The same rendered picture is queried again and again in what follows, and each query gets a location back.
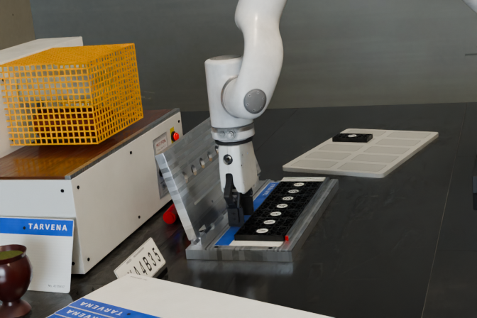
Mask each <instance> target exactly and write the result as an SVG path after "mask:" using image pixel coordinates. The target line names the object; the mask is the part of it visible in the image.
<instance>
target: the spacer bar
mask: <svg viewBox="0 0 477 318"><path fill-rule="evenodd" d="M325 179H326V178H325V177H284V178H283V179H282V180H281V181H324V180H325Z"/></svg>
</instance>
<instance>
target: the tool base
mask: <svg viewBox="0 0 477 318"><path fill-rule="evenodd" d="M257 176H258V179H257V181H256V183H255V184H254V185H253V186H252V190H253V195H252V196H253V200H254V199H255V198H256V197H257V196H258V195H259V194H260V193H261V191H262V190H263V189H264V188H265V187H266V185H267V184H268V183H270V182H274V180H270V179H269V180H259V177H260V175H257ZM280 181H281V180H277V181H276V182H280ZM338 189H339V180H338V179H331V180H330V181H329V183H328V184H327V186H326V187H325V188H324V190H323V192H322V193H321V194H320V196H319V197H318V199H317V201H316V202H315V203H314V205H313V206H312V208H311V209H310V210H309V212H308V213H307V215H306V217H305V218H304V219H303V221H302V223H301V224H300V225H299V226H298V228H297V230H296V231H295V233H294V234H293V235H292V237H291V239H290V240H289V241H284V242H283V243H282V245H281V246H218V248H215V245H214V244H215V243H216V242H217V241H218V240H219V239H220V238H221V236H222V235H223V234H224V233H225V232H226V230H227V229H228V228H229V227H230V226H229V220H228V213H227V208H226V209H225V210H224V211H223V212H222V214H223V215H224V218H223V219H222V220H221V221H220V222H219V224H218V225H217V226H216V227H215V228H214V229H212V230H211V228H212V227H213V226H212V225H211V224H210V225H209V226H208V227H207V228H206V229H205V230H204V231H203V232H200V233H199V234H200V236H199V237H198V238H196V239H193V240H191V244H190V245H189V246H188V247H187V248H186V249H185V250H186V257H187V259H197V260H226V261H280V262H293V260H294V259H295V256H296V255H297V254H298V252H299V251H300V249H301V247H302V246H303V244H304V243H305V241H306V240H307V238H308V236H309V235H310V233H311V232H312V230H313V228H314V227H315V225H316V224H317V222H318V221H319V219H320V217H321V216H322V215H323V213H324V211H325V209H326V208H327V206H328V205H329V203H330V201H331V200H332V198H333V197H334V195H335V194H336V192H337V190H338ZM269 247H273V248H272V249H269Z"/></svg>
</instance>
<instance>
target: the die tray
mask: <svg viewBox="0 0 477 318"><path fill-rule="evenodd" d="M341 133H369V134H373V138H372V139H371V140H370V141H369V142H367V143H352V142H332V138H330V139H329V140H327V141H325V142H323V143H322V144H320V145H318V146H317V147H315V148H313V149H311V150H309V151H307V152H306V153H304V154H303V155H301V156H299V157H298V158H295V159H294V160H292V161H290V162H289V163H287V164H285V165H284V166H283V171H288V172H307V173H317V174H328V175H347V176H357V177H376V178H381V177H385V176H386V175H388V174H389V173H390V172H392V171H393V170H394V169H395V168H397V167H398V166H400V165H401V164H403V163H404V162H405V161H406V160H408V159H409V158H411V157H412V156H413V155H414V154H416V153H417V152H419V151H420V150H422V149H423V148H424V147H425V146H427V145H428V144H429V143H431V142H432V141H433V140H434V139H436V138H438V137H439V133H438V132H428V131H394V130H376V129H358V128H348V129H346V130H344V131H342V132H341Z"/></svg>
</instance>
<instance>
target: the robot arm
mask: <svg viewBox="0 0 477 318"><path fill-rule="evenodd" d="M462 1H463V2H464V3H465V4H466V5H467V6H468V7H469V8H471V9H472V10H473V11H474V12H475V13H477V0H462ZM286 3H287V0H238V4H237V7H236V12H235V23H236V25H237V27H238V28H239V30H240V31H241V32H242V33H243V37H244V54H243V55H221V56H217V57H212V58H209V59H208V60H206V61H205V63H204V66H205V72H206V80H207V93H208V100H209V113H210V120H211V128H212V129H211V133H212V138H213V139H215V143H216V144H217V145H219V174H220V181H221V190H222V192H223V193H224V199H225V201H226V208H227V213H228V220H229V226H240V227H242V226H243V225H244V223H245V222H244V215H252V213H254V206H253V196H252V195H253V190H252V186H253V185H254V184H255V183H256V181H257V179H258V176H257V170H256V160H255V155H254V150H253V144H252V140H253V135H254V134H255V130H254V122H253V120H254V119H256V118H258V117H259V116H260V115H261V114H262V113H263V112H264V111H265V110H266V109H267V107H268V105H269V103H270V100H271V98H272V96H273V93H274V91H275V87H276V85H277V83H278V79H279V76H280V72H281V69H282V65H283V42H282V39H281V36H280V31H279V22H280V18H281V16H282V14H283V10H284V8H285V5H286ZM232 190H237V191H238V192H232ZM232 195H237V201H236V199H235V197H233V196H232Z"/></svg>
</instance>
